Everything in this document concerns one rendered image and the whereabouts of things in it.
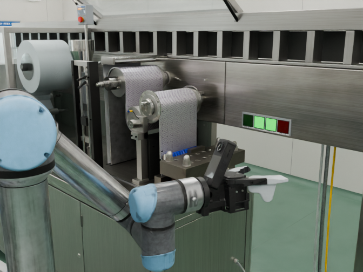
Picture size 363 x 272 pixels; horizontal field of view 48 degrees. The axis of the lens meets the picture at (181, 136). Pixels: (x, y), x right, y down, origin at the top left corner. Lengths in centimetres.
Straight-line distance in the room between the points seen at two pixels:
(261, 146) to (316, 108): 310
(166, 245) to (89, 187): 21
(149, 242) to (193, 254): 88
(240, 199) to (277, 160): 372
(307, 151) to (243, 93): 266
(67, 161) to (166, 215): 24
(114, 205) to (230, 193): 27
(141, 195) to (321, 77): 101
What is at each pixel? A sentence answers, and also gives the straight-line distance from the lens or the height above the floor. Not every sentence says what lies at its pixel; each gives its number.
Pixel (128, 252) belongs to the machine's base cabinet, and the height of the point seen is 70.
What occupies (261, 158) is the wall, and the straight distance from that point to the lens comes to 477.
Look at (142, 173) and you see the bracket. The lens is 187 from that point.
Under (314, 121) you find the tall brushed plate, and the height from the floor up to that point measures 123.
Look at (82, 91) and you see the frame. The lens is 203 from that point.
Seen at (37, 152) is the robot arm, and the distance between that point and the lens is 70.
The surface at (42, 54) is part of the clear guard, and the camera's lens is 259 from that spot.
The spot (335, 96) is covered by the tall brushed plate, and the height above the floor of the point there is 134.
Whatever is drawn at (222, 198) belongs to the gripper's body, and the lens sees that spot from 94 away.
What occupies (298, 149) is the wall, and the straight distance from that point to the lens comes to 449.
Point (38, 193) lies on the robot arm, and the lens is 76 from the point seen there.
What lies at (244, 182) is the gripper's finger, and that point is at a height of 124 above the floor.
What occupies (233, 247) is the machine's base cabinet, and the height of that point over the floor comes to 59.
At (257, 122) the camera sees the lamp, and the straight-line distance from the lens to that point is 182.
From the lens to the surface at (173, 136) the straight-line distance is 184.
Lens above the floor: 157
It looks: 14 degrees down
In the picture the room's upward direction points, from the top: straight up
